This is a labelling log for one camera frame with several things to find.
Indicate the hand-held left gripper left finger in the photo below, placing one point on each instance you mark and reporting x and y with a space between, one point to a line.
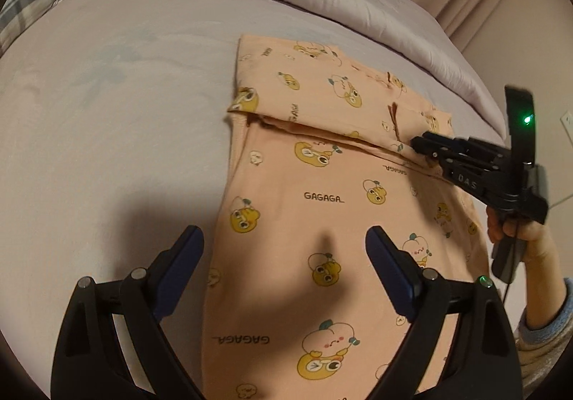
187 248

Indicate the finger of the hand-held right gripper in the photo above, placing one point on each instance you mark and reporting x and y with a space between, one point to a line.
452 148

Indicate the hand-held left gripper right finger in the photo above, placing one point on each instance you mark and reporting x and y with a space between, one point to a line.
385 252

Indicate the peach cartoon print pajama garment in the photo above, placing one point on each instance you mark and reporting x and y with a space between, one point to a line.
286 221

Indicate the person's right hand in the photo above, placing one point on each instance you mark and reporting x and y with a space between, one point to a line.
535 241

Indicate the lavender bed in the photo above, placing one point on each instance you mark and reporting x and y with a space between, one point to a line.
112 136

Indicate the plaid pillow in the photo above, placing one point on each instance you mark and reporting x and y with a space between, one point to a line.
29 10

